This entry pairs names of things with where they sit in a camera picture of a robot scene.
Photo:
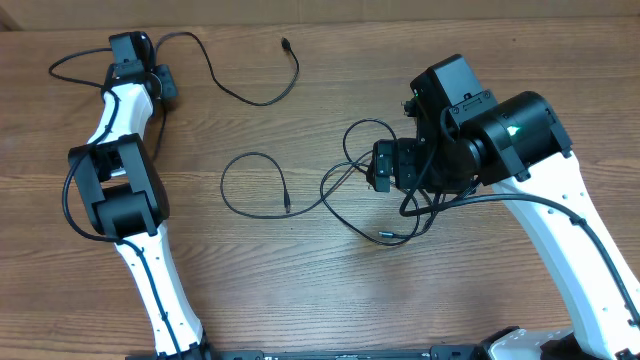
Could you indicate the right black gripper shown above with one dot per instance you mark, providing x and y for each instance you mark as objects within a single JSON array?
[{"x": 380, "y": 165}]

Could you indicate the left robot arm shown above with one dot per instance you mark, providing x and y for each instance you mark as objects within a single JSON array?
[{"x": 124, "y": 197}]

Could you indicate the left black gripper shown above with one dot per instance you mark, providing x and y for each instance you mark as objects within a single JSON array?
[{"x": 167, "y": 86}]

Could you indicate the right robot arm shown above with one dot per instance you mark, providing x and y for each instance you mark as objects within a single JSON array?
[{"x": 529, "y": 163}]

